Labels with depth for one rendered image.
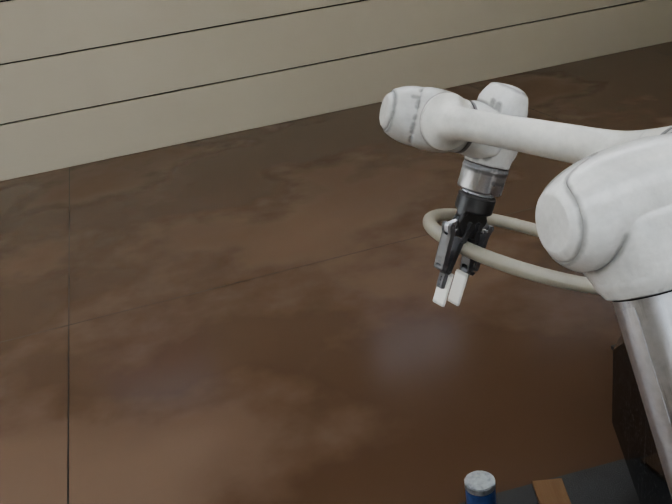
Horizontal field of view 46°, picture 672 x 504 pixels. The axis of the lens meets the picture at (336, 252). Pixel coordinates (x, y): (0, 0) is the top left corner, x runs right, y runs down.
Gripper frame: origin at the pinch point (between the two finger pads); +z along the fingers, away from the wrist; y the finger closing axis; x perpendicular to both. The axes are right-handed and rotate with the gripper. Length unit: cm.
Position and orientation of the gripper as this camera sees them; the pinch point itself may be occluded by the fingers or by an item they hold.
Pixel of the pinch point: (450, 288)
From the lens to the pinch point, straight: 161.9
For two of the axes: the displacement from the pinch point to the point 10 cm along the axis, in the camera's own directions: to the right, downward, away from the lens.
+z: -2.3, 9.4, 2.6
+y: 7.6, 0.1, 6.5
